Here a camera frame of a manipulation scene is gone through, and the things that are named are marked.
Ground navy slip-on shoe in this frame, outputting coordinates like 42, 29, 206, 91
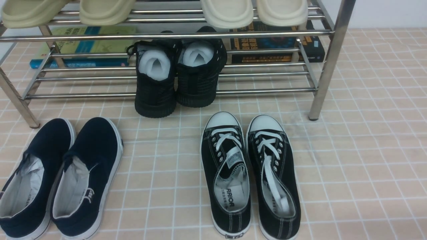
0, 118, 76, 240
50, 117, 123, 240

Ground black canvas lace-up shoe left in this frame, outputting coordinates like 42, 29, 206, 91
200, 111, 251, 239

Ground black canvas lace-up shoe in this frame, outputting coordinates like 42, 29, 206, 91
200, 111, 251, 239
245, 115, 301, 240

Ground black sneaker right on rack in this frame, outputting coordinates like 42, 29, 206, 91
175, 38, 228, 108

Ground black sneaker on rack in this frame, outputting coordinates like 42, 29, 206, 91
126, 39, 180, 118
175, 38, 228, 108

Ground black sneaker left on rack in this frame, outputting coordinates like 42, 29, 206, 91
126, 39, 180, 118

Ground black canvas lace-up shoe right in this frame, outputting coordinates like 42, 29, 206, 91
245, 115, 301, 240

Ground silver metal shoe rack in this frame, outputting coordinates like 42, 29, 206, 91
1, 0, 355, 129

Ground cream slipper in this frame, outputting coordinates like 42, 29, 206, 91
200, 0, 254, 29
256, 0, 308, 26

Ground black and yellow book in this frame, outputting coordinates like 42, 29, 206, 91
230, 22, 325, 64

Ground cream slipper far right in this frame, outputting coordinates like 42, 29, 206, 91
256, 0, 308, 26

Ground olive green slipper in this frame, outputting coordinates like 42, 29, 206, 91
1, 0, 70, 29
79, 0, 136, 26

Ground green and blue book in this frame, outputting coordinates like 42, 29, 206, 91
29, 25, 137, 69

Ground olive green slipper far left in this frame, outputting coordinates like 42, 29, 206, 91
1, 0, 70, 29

